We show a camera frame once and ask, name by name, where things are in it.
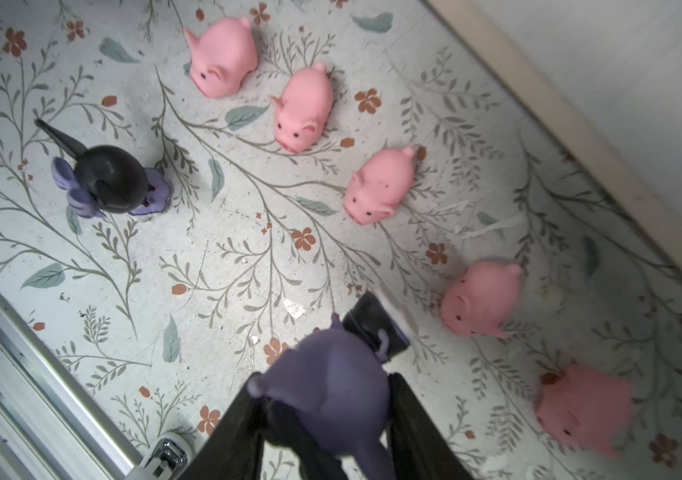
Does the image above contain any white two-tier shelf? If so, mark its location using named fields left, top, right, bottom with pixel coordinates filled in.
left=431, top=1, right=682, bottom=270

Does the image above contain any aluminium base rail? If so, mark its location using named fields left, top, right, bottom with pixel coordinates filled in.
left=0, top=295, right=195, bottom=479

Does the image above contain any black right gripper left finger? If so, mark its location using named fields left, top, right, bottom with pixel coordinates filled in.
left=180, top=389, right=264, bottom=480

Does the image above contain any purple toy figure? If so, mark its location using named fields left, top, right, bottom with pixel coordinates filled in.
left=246, top=286, right=417, bottom=479

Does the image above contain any pink pig toy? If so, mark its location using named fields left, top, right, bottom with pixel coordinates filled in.
left=343, top=146, right=415, bottom=225
left=184, top=17, right=258, bottom=98
left=269, top=61, right=334, bottom=154
left=535, top=364, right=634, bottom=459
left=440, top=260, right=523, bottom=338

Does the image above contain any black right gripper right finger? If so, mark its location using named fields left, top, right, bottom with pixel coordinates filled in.
left=387, top=373, right=473, bottom=480

